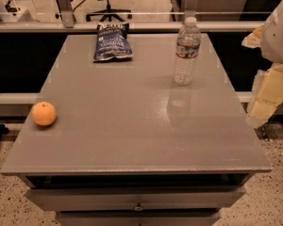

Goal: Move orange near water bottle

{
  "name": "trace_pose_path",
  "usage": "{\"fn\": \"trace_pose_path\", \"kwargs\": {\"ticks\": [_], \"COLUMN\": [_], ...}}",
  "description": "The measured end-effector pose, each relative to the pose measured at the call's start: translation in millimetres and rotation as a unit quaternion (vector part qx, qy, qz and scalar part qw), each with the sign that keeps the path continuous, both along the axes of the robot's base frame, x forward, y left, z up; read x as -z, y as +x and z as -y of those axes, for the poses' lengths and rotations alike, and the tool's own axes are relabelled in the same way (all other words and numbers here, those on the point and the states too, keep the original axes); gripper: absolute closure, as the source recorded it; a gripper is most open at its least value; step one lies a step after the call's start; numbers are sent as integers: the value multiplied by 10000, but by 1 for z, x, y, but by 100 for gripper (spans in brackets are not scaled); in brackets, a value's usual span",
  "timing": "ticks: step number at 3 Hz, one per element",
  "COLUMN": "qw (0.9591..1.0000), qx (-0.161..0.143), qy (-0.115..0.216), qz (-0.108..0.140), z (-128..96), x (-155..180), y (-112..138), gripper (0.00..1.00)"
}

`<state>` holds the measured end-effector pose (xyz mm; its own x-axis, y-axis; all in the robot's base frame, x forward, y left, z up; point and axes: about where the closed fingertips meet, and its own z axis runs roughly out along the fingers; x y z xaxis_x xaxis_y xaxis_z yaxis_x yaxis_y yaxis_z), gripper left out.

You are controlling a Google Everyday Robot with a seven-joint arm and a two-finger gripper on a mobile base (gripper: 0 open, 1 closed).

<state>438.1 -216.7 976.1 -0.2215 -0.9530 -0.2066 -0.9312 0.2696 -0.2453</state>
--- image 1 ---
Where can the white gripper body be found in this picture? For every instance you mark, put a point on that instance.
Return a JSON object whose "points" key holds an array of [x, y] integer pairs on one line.
{"points": [[279, 38]]}

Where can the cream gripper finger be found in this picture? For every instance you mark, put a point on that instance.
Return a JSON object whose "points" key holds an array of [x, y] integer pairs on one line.
{"points": [[253, 40], [267, 93]]}

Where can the orange fruit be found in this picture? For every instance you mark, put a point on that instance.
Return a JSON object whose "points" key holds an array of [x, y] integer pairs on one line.
{"points": [[44, 113]]}

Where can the clear plastic water bottle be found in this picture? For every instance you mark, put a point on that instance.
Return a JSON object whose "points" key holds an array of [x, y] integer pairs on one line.
{"points": [[186, 52]]}

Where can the upper grey drawer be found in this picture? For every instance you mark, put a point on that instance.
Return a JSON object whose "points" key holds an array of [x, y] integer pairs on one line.
{"points": [[151, 198]]}

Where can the grey drawer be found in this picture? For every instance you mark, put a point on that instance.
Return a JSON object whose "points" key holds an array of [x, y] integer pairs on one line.
{"points": [[146, 218], [151, 198]]}

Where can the blue chip bag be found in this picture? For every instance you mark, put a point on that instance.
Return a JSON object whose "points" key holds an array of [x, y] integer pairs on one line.
{"points": [[112, 42]]}

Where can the grey drawer cabinet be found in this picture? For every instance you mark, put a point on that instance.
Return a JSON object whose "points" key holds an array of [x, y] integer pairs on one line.
{"points": [[127, 124]]}

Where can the round metal drawer knob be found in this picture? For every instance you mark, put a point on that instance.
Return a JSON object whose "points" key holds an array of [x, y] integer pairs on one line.
{"points": [[138, 208]]}

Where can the grey metal desk leg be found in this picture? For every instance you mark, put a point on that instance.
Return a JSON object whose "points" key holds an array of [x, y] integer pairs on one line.
{"points": [[66, 12]]}

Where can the lower grey drawer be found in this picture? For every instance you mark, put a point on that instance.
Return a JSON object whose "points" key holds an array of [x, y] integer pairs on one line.
{"points": [[146, 218]]}

